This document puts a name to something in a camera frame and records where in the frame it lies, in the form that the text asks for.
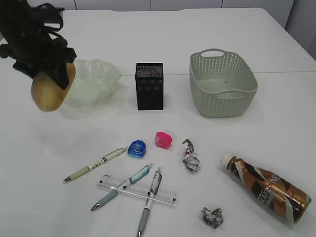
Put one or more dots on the paper with brown strip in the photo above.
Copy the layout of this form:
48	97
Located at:
190	159

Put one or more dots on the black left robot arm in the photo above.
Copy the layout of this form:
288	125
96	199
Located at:
18	14

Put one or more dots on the small paper ball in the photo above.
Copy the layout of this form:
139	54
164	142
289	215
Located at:
212	218

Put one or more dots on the cream white ballpoint pen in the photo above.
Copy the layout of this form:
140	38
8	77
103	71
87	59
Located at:
97	164

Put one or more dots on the clear plastic ruler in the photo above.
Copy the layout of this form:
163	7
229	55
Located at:
139	190

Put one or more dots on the golden bread loaf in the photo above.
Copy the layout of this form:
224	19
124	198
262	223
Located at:
46	94

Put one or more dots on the pink pencil sharpener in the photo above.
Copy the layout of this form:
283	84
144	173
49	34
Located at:
163	140

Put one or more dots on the brown Nescafe coffee bottle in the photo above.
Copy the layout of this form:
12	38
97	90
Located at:
271	190

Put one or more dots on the black mesh pen holder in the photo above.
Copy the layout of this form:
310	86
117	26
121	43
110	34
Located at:
149	86

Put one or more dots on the pale green woven plastic basket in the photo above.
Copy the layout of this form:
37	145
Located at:
222	84

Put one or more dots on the blue pencil sharpener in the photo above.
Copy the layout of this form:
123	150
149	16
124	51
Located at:
137	149

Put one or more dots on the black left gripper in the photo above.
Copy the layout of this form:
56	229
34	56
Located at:
38	50

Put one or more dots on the pale green wavy glass bowl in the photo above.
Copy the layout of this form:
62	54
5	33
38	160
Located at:
94	82

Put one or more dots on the light blue ballpoint pen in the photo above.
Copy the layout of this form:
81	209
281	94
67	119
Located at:
128	182

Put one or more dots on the grey patterned ballpoint pen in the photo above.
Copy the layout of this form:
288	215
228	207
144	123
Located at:
149	201

